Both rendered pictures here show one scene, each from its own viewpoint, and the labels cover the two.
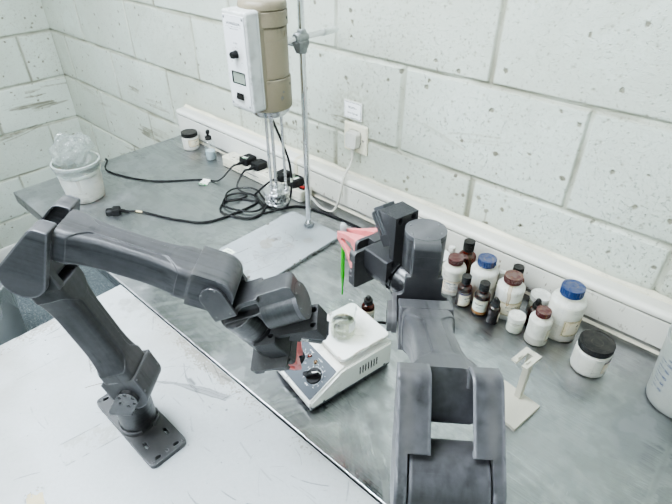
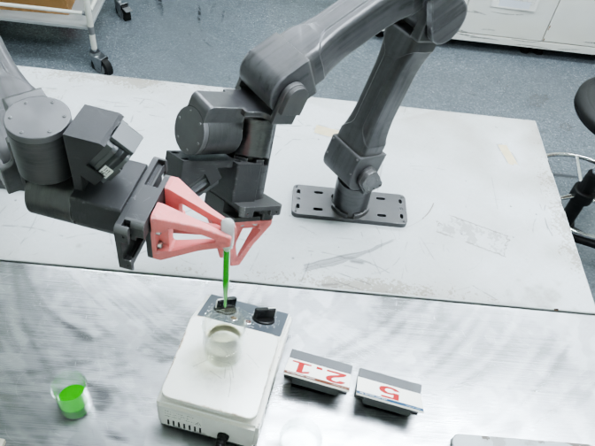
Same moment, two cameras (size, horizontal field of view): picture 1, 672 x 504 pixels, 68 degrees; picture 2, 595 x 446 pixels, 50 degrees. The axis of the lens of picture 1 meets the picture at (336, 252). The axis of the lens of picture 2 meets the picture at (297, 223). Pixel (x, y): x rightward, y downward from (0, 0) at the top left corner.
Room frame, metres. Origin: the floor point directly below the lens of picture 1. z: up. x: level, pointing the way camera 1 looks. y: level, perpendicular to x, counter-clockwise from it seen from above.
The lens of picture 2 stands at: (1.02, -0.26, 1.70)
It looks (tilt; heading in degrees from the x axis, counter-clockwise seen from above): 49 degrees down; 133
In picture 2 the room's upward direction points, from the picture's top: 9 degrees clockwise
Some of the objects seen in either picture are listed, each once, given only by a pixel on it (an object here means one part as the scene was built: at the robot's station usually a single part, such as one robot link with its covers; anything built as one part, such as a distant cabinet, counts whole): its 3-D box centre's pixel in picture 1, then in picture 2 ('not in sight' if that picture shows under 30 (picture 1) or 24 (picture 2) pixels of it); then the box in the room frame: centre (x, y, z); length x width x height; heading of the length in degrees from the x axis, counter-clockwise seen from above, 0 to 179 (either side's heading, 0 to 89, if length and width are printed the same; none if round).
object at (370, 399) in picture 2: not in sight; (390, 389); (0.85, 0.16, 0.92); 0.09 x 0.06 x 0.04; 36
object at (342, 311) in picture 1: (341, 319); (226, 336); (0.70, -0.01, 1.02); 0.06 x 0.05 x 0.08; 74
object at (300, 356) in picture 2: not in sight; (319, 369); (0.77, 0.10, 0.92); 0.09 x 0.06 x 0.04; 36
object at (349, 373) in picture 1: (337, 351); (227, 365); (0.70, 0.00, 0.94); 0.22 x 0.13 x 0.08; 127
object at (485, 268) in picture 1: (483, 277); not in sight; (0.91, -0.35, 0.96); 0.06 x 0.06 x 0.11
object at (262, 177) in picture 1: (264, 174); not in sight; (1.51, 0.24, 0.92); 0.40 x 0.06 x 0.04; 48
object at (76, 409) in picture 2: not in sight; (72, 396); (0.61, -0.18, 0.93); 0.04 x 0.04 x 0.06
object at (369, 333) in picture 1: (347, 330); (221, 365); (0.71, -0.02, 0.98); 0.12 x 0.12 x 0.01; 37
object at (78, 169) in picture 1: (77, 165); not in sight; (1.40, 0.80, 1.01); 0.14 x 0.14 x 0.21
